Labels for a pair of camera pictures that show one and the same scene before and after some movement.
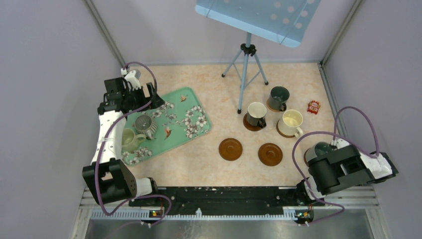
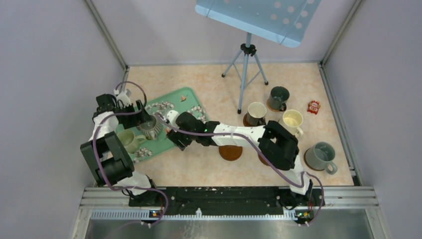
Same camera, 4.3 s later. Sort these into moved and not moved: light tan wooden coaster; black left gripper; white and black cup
Moved: black left gripper
Not moved: white and black cup; light tan wooden coaster
